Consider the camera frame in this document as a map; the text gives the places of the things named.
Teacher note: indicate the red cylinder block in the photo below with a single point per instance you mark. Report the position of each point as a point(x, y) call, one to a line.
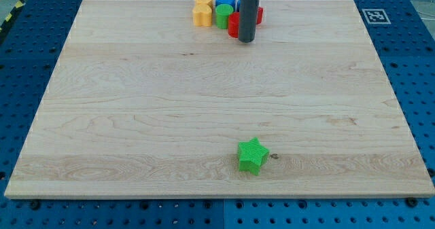
point(233, 25)

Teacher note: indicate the green star block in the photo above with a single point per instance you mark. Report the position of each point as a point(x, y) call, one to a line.
point(252, 155)

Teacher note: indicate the wooden board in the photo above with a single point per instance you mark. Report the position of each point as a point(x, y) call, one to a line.
point(143, 104)

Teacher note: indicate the yellow heart block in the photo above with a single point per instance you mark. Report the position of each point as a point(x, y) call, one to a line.
point(202, 15)

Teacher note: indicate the green cylinder block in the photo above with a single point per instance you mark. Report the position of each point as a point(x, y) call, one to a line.
point(222, 13)

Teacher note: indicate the red block behind rod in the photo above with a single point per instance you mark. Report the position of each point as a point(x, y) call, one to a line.
point(259, 16)

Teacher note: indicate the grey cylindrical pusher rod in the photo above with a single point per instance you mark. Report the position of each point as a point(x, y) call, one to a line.
point(248, 13)

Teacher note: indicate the fiducial marker tag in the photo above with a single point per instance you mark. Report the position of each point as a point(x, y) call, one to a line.
point(376, 16)

